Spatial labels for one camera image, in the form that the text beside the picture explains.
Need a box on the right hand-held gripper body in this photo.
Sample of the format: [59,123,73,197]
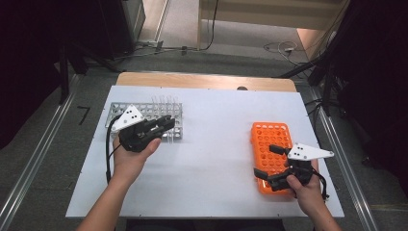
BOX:
[267,142,335,193]

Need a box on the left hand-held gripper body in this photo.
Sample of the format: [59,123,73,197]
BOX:
[111,104,163,153]

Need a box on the orange test tube rack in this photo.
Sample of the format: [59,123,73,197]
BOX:
[249,121,297,196]

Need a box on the metal test tube rack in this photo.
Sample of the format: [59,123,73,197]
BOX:
[105,101,184,141]

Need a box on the person's left hand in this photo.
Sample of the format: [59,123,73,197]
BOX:
[112,136,163,190]

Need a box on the person's right hand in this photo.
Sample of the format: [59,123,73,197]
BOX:
[285,160,328,219]

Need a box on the wooden table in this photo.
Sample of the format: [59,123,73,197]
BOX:
[115,71,297,93]

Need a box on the white table board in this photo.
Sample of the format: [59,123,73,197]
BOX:
[65,85,344,219]

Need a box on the black metal stand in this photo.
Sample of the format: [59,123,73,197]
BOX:
[278,47,343,117]
[58,42,121,105]

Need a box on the dark grey cabinet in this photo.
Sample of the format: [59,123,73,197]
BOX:
[95,0,146,61]

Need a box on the metal floor strip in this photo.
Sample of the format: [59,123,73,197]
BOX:
[153,0,171,42]

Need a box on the dark curtain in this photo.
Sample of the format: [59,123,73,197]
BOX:
[320,0,408,187]
[0,0,104,152]

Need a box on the light wooden shelf unit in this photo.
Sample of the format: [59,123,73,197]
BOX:
[195,0,351,62]

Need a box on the metal floor rail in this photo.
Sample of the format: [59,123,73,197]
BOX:
[0,73,82,231]
[308,86,380,231]

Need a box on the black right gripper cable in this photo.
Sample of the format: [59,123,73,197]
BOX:
[312,169,330,202]

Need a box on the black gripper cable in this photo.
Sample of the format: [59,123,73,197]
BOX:
[312,169,330,202]
[105,114,123,186]

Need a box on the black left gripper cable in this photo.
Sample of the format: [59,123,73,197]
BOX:
[105,114,123,186]

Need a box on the grey floor cable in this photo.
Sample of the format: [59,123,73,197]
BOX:
[116,42,197,62]

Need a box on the white floor cable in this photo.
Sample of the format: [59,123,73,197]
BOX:
[263,40,311,66]

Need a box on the black hanging cable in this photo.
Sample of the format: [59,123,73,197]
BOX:
[184,0,220,52]

